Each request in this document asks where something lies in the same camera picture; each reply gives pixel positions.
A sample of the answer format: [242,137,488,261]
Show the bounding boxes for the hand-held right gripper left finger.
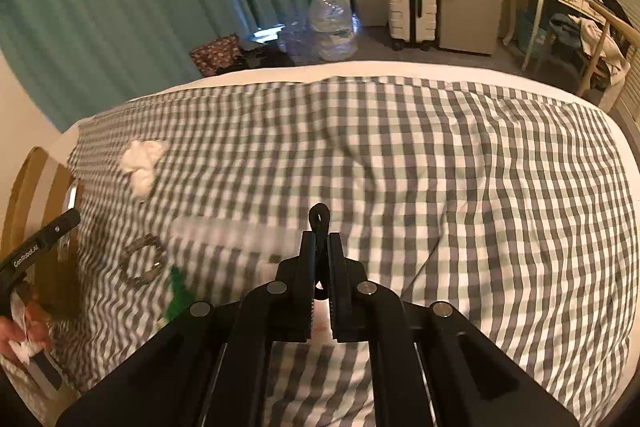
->
[55,231,322,427]

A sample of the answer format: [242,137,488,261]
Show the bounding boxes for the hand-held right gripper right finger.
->
[327,231,597,427]

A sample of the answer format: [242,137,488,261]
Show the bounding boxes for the black slim strap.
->
[309,203,332,303]

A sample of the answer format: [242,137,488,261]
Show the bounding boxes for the person's left hand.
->
[0,289,54,361]

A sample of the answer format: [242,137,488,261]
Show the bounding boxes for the clear plastic box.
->
[167,214,302,269]

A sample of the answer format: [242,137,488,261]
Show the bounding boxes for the small green packet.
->
[167,267,197,324]

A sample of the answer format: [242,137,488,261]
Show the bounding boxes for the white crumpled tissue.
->
[119,139,169,198]

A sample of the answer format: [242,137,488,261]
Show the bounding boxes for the white bed mattress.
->
[50,59,640,218]

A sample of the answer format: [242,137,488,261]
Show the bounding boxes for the black floor bag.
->
[240,42,297,68]

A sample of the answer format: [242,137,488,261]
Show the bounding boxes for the clear plastic bag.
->
[280,12,321,64]

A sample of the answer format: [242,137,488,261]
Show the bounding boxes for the patterned brown bag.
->
[190,34,244,76]

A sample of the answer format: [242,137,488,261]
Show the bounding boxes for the large clear water bottle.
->
[307,0,359,62]

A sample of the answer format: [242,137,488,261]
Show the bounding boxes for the wooden chair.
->
[575,0,640,114]

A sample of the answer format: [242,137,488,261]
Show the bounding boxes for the white clothes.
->
[575,14,632,81]

